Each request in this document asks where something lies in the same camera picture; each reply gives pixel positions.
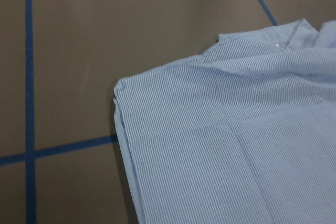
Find light blue striped shirt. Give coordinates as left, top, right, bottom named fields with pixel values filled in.
left=114, top=19, right=335, bottom=223

